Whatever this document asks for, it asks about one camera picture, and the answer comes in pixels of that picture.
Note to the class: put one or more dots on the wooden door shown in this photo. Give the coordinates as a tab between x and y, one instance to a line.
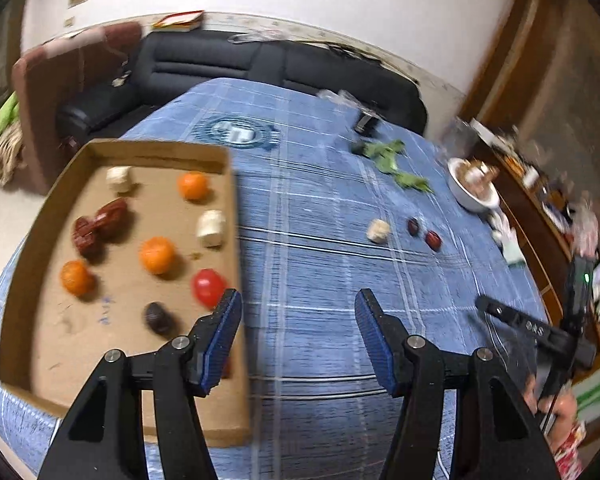
545	60

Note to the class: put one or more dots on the red cherry tomato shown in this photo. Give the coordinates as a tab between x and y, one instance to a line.
208	286

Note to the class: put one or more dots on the brown armchair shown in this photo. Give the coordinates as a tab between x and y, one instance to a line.
35	100

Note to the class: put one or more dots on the cream bun in box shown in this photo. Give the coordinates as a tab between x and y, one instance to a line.
118	179

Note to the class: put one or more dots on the clear plastic wrap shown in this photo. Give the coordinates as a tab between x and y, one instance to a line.
340	97

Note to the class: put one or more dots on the black device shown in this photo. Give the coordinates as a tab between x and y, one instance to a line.
366	122

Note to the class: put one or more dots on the cream sugarcane piece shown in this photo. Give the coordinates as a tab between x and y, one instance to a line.
211	227

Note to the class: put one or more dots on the red book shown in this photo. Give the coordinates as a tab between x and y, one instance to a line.
179	20

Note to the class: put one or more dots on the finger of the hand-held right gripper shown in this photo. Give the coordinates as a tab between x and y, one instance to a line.
497	311

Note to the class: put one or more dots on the white bag green print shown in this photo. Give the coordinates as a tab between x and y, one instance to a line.
597	392

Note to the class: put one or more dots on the person's right hand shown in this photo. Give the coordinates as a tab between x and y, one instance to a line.
562	410

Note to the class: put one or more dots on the white bowl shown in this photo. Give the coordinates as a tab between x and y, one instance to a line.
472	195

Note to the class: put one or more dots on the orange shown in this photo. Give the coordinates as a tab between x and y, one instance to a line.
194	186
157	255
77	276

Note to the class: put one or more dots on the dark purple fruit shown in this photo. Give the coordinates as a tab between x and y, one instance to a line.
158	317

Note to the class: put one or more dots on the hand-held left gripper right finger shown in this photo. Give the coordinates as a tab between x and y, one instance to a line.
375	345

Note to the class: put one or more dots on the cream bun on cloth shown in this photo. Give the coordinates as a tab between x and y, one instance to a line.
378	230

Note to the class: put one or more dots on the white and green cloth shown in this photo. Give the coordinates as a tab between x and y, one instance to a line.
510	242

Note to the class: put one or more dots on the cardboard tray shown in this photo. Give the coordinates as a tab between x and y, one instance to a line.
120	305

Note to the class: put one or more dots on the small dark red date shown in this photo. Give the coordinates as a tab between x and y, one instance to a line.
413	226
433	240

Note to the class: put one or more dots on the floral patterned cloth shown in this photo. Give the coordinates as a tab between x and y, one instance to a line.
570	452

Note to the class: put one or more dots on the black sofa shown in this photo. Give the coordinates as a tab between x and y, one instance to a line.
205	57

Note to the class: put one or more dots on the wooden side cabinet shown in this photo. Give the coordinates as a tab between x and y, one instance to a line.
540	225

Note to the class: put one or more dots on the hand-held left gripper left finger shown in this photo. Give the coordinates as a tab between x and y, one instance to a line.
220	345

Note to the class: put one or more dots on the striped beige cloth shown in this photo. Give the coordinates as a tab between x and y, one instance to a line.
0	157

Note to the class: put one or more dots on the blue checked tablecloth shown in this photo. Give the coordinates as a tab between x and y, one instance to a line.
320	200

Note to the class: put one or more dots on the green leafy vegetable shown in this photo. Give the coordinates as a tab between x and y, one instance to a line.
387	155

